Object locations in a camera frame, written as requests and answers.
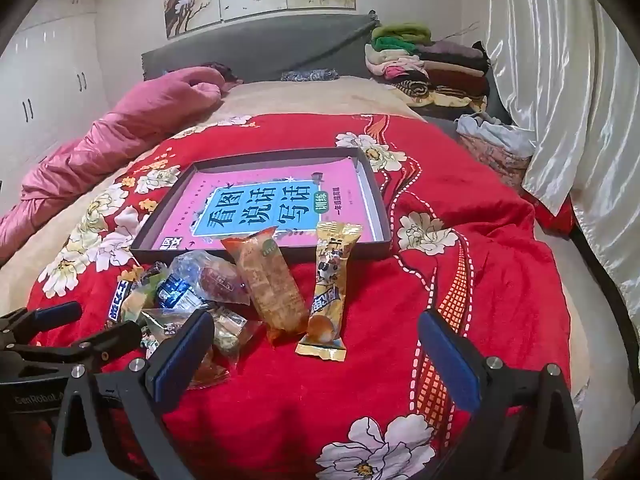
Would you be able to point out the clear zip bag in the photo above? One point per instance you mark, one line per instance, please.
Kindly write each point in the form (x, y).
(215, 275)

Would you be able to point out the red floral blanket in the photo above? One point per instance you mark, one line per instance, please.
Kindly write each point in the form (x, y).
(400, 285)

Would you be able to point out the clear packet brown snack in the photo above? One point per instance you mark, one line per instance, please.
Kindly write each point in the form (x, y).
(207, 372)

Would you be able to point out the grey headboard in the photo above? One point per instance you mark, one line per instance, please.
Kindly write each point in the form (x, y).
(280, 45)

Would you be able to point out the black white bar packet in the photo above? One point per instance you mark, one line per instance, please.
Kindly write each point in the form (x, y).
(120, 297)

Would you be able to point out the blue patterned cloth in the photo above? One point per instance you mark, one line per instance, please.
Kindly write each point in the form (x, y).
(307, 75)

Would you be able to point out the pink quilt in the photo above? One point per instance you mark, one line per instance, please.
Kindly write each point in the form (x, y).
(100, 150)

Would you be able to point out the pink book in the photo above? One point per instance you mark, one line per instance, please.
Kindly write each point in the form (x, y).
(192, 200)

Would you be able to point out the grey shallow box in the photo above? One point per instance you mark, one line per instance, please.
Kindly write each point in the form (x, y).
(350, 255)

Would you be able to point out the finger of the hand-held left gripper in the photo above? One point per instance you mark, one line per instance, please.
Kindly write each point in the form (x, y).
(112, 340)
(55, 314)

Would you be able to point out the loose light cloth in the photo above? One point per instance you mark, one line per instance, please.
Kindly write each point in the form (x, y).
(492, 135)

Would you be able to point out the pile of folded clothes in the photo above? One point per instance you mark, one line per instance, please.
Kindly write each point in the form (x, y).
(440, 70)

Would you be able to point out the green white snack packet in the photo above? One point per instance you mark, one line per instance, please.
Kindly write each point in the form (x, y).
(165, 327)

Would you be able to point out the yellow snack packet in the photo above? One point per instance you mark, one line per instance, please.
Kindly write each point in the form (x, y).
(327, 290)

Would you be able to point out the white wardrobe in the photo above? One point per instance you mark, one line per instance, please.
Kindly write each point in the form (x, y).
(50, 75)

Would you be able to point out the blue snack packet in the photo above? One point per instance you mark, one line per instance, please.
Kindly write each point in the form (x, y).
(175, 294)

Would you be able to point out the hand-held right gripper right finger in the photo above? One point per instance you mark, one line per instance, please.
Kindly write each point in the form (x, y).
(447, 365)

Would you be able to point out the orange snack packet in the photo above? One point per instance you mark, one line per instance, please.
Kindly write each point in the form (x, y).
(270, 285)

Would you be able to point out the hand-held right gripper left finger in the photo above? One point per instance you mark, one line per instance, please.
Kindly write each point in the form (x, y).
(180, 360)

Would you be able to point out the clear round pastry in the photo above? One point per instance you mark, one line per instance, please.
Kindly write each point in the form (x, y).
(230, 332)

